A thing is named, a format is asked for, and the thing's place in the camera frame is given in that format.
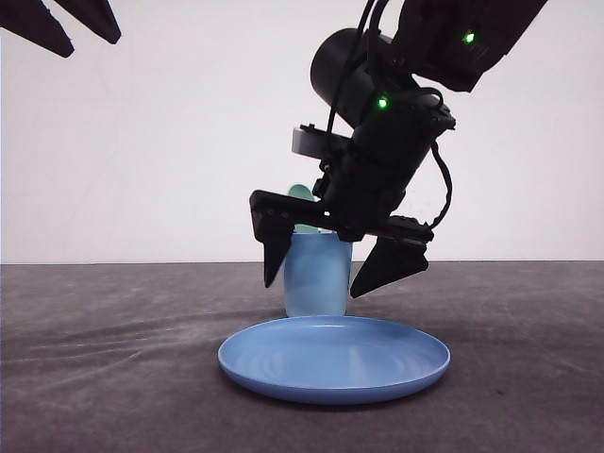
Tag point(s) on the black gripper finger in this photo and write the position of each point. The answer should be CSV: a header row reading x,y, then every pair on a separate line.
x,y
96,15
33,21

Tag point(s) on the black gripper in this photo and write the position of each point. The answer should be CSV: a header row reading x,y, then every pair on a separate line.
x,y
365,179

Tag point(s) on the light blue plastic cup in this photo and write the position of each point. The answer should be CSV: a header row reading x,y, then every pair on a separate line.
x,y
316,275

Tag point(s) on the mint green plastic spoon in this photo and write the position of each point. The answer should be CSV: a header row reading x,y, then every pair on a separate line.
x,y
303,192

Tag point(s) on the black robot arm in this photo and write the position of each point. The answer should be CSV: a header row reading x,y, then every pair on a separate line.
x,y
389,90

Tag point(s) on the blue plastic plate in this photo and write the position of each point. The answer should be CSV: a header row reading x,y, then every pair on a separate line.
x,y
333,360

